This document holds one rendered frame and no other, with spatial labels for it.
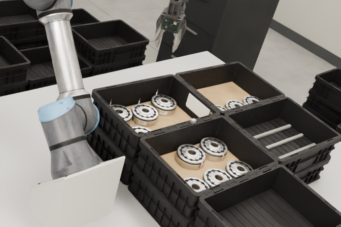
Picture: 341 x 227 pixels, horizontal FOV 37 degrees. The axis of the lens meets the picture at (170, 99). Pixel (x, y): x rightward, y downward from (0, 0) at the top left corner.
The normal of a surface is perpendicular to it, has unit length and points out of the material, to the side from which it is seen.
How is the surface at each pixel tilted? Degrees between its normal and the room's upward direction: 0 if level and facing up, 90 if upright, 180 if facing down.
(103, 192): 90
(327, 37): 90
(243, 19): 90
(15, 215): 0
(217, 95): 0
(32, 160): 0
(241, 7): 90
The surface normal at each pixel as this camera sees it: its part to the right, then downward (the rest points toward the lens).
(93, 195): 0.65, 0.53
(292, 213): 0.24, -0.82
